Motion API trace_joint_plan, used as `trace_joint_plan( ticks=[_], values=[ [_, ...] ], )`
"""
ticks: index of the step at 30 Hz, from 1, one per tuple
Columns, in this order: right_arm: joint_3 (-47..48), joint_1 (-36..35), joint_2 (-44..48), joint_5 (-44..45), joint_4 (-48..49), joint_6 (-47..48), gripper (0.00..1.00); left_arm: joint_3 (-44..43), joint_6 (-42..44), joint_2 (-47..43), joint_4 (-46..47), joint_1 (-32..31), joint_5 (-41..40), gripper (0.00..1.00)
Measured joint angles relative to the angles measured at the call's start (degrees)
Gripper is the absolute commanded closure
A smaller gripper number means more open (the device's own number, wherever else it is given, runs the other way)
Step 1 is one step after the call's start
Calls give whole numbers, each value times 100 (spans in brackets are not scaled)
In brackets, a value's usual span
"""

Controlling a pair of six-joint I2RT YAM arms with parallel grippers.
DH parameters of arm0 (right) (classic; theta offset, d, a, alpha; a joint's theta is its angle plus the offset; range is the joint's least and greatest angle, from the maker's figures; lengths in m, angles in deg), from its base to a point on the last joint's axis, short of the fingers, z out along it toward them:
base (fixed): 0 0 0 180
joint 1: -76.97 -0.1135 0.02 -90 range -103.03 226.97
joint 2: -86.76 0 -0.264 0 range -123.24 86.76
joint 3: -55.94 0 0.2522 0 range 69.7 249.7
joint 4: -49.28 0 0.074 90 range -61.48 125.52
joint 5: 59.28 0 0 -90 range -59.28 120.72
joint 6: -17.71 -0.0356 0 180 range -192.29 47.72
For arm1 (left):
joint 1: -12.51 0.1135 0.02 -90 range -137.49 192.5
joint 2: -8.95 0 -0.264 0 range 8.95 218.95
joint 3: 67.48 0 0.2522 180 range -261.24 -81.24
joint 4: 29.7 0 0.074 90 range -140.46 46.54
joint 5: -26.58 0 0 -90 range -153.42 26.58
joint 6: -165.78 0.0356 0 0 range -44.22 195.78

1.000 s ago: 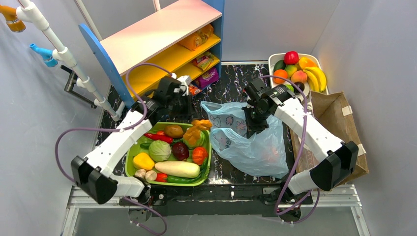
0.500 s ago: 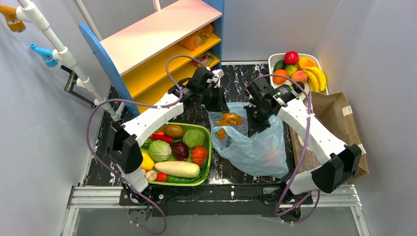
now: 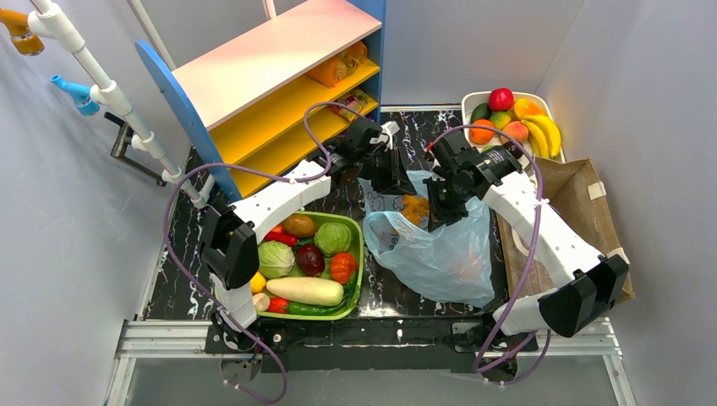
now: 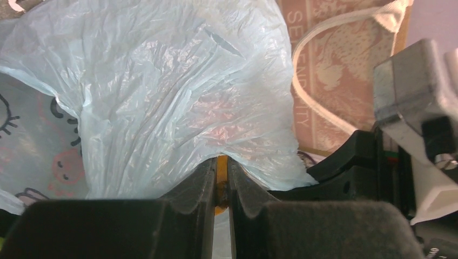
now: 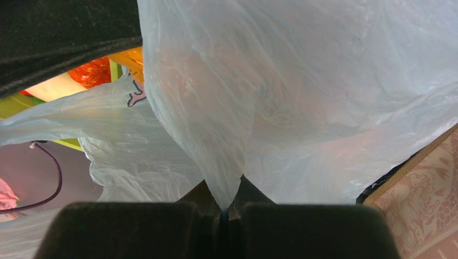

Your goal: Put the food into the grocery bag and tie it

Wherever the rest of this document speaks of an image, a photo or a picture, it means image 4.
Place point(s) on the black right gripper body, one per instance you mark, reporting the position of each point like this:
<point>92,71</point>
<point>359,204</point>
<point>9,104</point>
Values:
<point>361,169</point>

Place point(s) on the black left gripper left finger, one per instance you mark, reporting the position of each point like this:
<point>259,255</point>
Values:
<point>179,224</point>

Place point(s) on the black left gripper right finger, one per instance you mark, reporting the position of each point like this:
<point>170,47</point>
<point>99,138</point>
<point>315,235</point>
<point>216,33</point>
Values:
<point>265,227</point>

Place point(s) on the light blue plastic bag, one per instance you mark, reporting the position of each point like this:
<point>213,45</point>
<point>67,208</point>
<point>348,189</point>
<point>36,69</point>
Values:
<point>155,88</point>

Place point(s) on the brown ginger root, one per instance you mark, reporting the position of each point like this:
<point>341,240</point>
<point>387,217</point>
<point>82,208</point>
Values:
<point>222,202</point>

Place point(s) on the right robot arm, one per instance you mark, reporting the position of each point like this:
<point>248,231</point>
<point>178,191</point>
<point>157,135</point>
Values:
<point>415,104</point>

